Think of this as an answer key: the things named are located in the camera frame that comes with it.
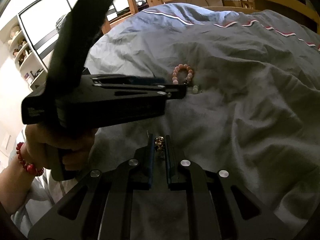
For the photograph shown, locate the left hand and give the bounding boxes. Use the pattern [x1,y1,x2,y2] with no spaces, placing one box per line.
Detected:
[21,124,98,171]

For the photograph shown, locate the white sliding wardrobe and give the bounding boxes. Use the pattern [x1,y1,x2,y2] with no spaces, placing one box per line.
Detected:
[19,0,77,68]

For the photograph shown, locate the red bead wrist bracelet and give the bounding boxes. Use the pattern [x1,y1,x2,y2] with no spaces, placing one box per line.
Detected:
[15,141,45,177]

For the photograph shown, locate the gold bead bracelet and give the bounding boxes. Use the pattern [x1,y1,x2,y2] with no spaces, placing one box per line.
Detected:
[153,135,166,159]

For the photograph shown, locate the left forearm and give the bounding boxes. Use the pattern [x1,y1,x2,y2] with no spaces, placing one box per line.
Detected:
[1,142,35,215]

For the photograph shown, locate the white open shelf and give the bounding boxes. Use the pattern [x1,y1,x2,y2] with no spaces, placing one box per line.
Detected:
[1,16,47,91]

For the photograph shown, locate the pink bead bracelet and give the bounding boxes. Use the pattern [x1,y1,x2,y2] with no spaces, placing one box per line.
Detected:
[171,63,195,86]

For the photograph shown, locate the grey duvet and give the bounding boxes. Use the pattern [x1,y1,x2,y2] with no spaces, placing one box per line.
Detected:
[86,3,319,234]

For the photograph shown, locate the striped white blanket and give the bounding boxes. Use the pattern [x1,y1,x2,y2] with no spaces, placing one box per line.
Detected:
[10,129,75,238]

